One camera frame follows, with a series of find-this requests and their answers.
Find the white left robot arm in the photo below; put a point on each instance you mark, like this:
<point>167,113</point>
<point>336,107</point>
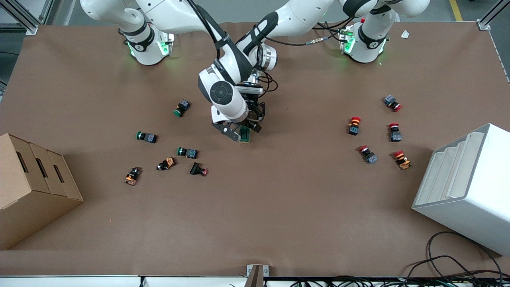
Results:
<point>303,16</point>

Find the grey metal bracket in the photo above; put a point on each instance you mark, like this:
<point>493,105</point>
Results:
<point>257,275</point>

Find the small white paper scrap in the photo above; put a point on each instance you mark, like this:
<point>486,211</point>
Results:
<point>405,34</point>

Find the black switch with red tip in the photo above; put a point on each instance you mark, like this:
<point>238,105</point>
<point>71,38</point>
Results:
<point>197,169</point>

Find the white stepped plastic bin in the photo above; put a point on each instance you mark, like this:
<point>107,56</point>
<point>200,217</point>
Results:
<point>474,207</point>

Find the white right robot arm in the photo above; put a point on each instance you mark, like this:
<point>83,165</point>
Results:
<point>179,16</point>

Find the aluminium corner post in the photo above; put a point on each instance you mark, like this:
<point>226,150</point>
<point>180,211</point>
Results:
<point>487,22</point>

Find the green load switch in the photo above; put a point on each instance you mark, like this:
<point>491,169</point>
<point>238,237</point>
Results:
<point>246,136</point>

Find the green push button switch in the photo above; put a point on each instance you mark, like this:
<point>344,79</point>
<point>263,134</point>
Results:
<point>147,137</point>
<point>188,152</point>
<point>182,107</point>

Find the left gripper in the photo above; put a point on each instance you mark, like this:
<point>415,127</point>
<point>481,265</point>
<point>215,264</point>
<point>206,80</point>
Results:
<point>253,100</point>

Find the red button with orange block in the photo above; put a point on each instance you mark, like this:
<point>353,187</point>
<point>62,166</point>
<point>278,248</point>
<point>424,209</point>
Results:
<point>354,126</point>
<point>402,160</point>

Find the brown paper table mat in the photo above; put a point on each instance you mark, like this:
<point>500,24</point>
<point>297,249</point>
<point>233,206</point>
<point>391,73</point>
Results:
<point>279,207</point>

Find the black orange selector switch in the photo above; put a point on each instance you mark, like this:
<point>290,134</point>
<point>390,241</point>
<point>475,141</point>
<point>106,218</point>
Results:
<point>132,176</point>
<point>166,163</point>

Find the red emergency stop button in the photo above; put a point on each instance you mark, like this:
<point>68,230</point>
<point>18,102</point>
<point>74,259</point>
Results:
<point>392,102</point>
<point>395,133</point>
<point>368,154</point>

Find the brown cardboard box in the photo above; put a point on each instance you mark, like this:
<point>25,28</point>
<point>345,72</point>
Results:
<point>24,207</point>

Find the aluminium frame profile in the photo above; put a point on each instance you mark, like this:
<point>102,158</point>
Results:
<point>24,23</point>

